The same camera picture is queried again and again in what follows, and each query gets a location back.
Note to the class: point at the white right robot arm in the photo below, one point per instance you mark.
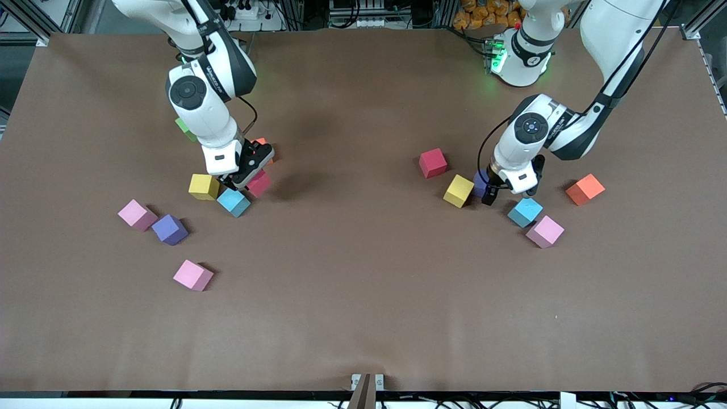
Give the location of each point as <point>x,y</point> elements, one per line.
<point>204,119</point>

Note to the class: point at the white power strip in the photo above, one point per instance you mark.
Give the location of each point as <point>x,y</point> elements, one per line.
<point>244,11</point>

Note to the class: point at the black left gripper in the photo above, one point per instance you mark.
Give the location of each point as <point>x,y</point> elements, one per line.
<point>492,189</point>

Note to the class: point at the cyan foam cube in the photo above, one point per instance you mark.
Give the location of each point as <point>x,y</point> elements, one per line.
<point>233,203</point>
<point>525,211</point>

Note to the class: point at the orange packaged goods pile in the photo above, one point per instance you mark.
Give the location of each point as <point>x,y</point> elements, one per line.
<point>483,14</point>

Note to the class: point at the yellow foam cube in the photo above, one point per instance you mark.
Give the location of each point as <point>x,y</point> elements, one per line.
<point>458,191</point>
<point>201,187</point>

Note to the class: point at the dented purple foam cube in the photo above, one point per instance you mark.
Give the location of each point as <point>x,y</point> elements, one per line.
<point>478,184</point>

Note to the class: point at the red foam cube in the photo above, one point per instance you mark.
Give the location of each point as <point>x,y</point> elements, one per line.
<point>433,163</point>
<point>260,186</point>

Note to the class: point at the green foam cube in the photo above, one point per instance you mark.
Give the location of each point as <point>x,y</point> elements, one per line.
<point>184,129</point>

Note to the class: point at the orange foam cube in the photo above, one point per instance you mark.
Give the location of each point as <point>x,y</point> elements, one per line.
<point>259,141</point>
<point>585,189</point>

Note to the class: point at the white rack equipment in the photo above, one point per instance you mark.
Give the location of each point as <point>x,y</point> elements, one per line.
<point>358,14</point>

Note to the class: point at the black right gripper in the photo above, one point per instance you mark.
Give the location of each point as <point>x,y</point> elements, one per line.
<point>248,159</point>

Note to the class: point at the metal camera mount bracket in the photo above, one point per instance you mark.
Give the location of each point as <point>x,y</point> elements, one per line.
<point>367,383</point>

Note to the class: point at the pink foam cube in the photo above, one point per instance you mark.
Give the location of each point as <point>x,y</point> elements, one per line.
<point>136,214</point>
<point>544,231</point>
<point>192,275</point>

